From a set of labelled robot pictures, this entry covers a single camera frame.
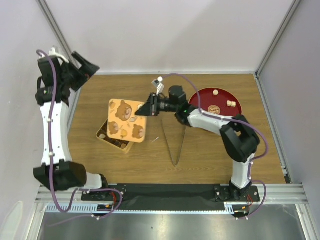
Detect gold chocolate box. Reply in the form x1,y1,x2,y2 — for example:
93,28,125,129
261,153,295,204
96,119,147,154

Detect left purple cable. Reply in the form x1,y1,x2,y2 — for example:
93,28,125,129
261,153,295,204
36,49,80,213

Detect aluminium frame rail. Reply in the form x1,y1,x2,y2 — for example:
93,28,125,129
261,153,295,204
34,182,311,216

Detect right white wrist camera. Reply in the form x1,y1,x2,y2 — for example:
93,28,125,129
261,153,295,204
152,76,165,95

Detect silver tin lid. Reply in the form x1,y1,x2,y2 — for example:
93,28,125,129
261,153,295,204
107,98,147,143

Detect white heart chocolate top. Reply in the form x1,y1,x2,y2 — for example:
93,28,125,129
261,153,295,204
212,89,219,96

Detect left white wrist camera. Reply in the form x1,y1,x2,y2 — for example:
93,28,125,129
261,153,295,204
48,47,70,64

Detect round red plate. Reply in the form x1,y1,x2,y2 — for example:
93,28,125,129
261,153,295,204
198,87,242,117

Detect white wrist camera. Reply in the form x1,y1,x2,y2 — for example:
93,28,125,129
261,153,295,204
152,76,165,95
48,47,70,64

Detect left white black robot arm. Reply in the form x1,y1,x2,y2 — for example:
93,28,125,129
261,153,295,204
33,48,110,200

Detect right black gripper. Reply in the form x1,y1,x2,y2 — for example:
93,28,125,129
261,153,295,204
135,93,178,117

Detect white chocolate pair right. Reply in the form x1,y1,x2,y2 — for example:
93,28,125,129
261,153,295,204
226,100,237,108

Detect brown metal tongs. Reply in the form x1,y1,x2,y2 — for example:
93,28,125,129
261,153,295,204
160,118,186,167

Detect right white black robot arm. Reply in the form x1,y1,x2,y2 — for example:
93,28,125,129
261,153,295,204
135,85,260,201

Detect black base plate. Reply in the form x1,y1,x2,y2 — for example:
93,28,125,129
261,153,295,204
82,183,261,211

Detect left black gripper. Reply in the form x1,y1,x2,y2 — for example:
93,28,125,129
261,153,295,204
60,53,99,93

